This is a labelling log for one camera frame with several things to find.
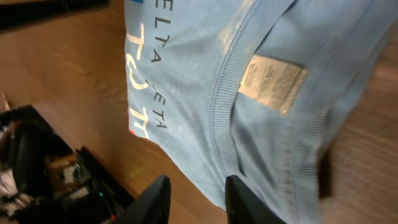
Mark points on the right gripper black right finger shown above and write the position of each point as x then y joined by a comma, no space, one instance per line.
244,207

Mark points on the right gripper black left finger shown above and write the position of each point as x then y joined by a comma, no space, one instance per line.
151,207

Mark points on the light blue printed t-shirt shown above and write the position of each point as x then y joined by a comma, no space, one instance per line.
255,89

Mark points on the cluttered equipment below table edge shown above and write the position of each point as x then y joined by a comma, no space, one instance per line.
44,181

